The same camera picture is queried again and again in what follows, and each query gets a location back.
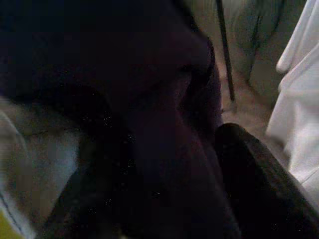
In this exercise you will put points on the white shirt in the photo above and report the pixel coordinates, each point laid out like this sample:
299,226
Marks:
299,99

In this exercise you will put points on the black metal drying rack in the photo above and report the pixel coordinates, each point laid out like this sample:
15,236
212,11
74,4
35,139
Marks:
225,49

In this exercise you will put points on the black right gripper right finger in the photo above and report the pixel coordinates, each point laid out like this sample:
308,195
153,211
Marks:
261,194

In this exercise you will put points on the lime green shirt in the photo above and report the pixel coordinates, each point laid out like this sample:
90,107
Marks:
5,229

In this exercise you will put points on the grey green leather sofa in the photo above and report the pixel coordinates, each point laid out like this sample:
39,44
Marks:
269,30

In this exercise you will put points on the black and white garment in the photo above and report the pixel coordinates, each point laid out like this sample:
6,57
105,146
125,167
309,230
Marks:
124,74

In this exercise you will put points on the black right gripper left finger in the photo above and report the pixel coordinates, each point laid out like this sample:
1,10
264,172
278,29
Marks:
82,211

